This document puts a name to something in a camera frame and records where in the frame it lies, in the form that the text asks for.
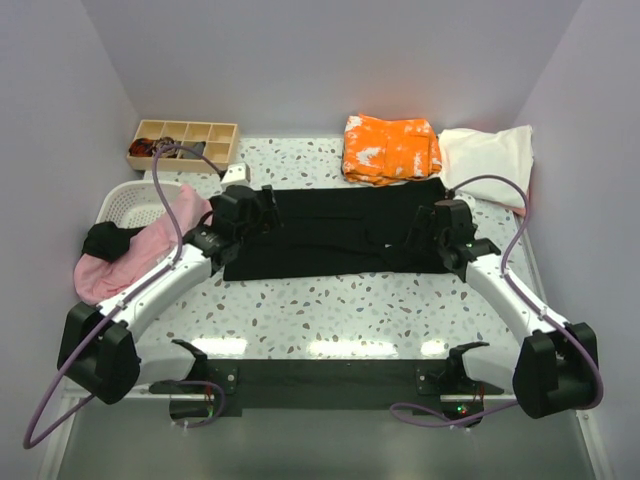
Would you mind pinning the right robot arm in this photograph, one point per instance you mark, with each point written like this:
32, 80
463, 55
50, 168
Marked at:
555, 367

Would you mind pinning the red black rolled fabric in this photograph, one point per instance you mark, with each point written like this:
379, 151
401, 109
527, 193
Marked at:
141, 147

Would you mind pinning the pink folded t-shirt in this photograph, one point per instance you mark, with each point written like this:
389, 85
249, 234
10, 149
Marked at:
520, 211

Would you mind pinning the grey rolled fabric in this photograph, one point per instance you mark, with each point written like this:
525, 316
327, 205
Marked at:
193, 150

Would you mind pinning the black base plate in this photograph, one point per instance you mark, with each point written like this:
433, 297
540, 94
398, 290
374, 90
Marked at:
325, 385

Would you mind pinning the black t-shirt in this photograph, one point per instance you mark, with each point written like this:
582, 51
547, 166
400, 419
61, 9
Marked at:
328, 232

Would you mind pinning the pink t-shirt in basket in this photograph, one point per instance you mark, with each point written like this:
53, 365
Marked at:
96, 280

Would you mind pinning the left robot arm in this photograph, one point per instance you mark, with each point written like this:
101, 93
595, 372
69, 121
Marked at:
99, 349

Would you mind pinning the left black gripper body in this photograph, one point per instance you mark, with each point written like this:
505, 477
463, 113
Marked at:
252, 229

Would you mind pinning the brown patterned rolled fabric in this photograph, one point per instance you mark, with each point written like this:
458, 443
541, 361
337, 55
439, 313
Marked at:
165, 147

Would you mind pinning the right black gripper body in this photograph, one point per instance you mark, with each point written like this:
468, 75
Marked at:
440, 239

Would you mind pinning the black garment in basket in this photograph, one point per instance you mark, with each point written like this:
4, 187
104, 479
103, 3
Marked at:
107, 241

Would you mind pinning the white laundry basket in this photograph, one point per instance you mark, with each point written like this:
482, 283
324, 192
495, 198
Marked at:
131, 204

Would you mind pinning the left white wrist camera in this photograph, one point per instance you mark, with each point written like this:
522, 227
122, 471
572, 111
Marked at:
237, 174

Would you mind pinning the orange white folded t-shirt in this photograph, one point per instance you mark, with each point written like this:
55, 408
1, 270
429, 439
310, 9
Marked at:
383, 152

